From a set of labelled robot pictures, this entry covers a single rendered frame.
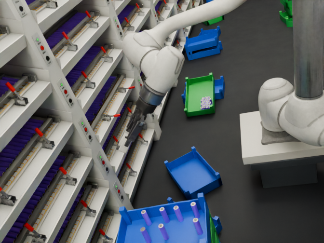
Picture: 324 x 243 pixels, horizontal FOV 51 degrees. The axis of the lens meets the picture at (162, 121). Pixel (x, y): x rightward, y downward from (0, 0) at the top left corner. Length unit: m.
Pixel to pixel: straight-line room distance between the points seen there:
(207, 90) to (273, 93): 1.05
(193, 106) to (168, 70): 1.30
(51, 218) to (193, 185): 0.83
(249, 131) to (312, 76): 0.53
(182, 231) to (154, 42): 0.67
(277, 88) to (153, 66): 0.58
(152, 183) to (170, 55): 1.00
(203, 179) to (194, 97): 0.80
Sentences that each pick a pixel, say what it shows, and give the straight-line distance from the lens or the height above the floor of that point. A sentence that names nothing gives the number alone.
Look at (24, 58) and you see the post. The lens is 1.37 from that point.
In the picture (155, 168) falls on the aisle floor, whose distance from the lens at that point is 2.09.
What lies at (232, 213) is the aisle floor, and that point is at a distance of 1.71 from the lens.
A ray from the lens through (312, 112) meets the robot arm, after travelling 1.38.
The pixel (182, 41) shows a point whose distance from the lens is 3.43.
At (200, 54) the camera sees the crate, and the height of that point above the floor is 0.03.
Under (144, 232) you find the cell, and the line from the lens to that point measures 1.15.
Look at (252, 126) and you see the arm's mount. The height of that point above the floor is 0.24.
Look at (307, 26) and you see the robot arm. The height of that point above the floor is 0.81.
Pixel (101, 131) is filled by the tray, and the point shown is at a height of 0.49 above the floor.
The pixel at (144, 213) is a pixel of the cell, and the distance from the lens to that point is 1.19.
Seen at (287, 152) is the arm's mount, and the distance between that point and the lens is 1.60.
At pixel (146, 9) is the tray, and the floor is 0.68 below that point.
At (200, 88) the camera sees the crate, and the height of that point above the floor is 0.09.
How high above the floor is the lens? 1.30
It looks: 32 degrees down
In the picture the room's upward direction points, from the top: 21 degrees counter-clockwise
